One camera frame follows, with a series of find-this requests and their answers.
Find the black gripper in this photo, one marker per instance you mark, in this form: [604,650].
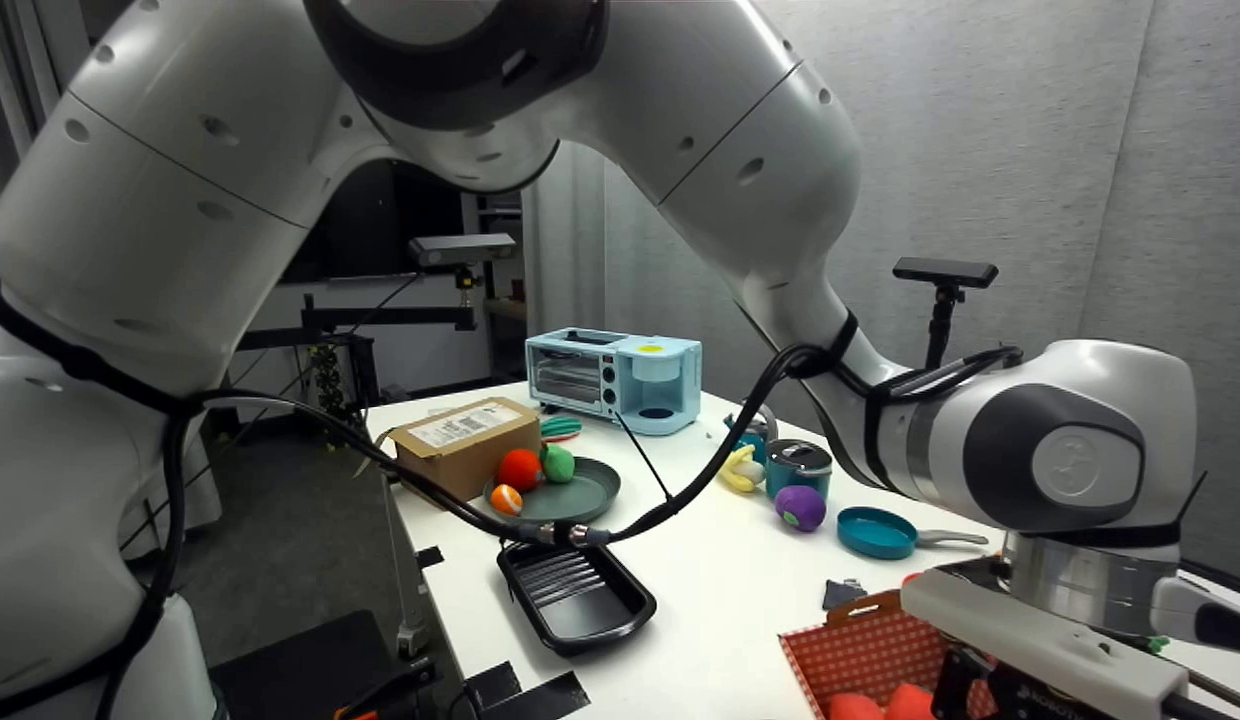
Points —
[972,694]

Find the orange checkered fruit box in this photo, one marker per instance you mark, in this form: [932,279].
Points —
[860,653]

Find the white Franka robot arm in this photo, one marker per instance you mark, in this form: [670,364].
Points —
[181,202]

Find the red-orange round fruit toy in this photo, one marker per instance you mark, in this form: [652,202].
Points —
[908,702]

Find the teal toy frying pan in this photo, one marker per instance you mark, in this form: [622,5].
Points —
[877,532]

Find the purple eggplant toy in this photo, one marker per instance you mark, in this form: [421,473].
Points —
[796,506]

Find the green round fruit toy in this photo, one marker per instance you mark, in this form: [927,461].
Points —
[557,461]

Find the small orange fruit toy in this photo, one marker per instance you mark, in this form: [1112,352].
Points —
[504,503]

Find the light blue toy toaster oven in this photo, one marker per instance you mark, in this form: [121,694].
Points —
[583,373]

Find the red tomato toy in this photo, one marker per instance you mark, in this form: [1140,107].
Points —
[516,467]

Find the brown cardboard box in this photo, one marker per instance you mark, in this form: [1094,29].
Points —
[461,447]

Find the black baking tray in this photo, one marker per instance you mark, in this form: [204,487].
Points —
[575,600]

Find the dark green round plate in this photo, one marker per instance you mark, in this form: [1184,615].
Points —
[583,499]

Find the black flat strip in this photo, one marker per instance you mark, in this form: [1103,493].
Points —
[527,694]

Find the small teal dish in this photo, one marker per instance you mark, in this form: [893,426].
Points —
[562,426]

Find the grey curtain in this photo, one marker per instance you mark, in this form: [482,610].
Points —
[1023,132]

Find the black camera tripod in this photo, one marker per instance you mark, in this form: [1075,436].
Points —
[940,327]

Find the black stereo camera bar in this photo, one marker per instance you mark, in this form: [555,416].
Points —
[944,269]

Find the grey stereo camera bar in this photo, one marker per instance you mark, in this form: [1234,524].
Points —
[461,246]

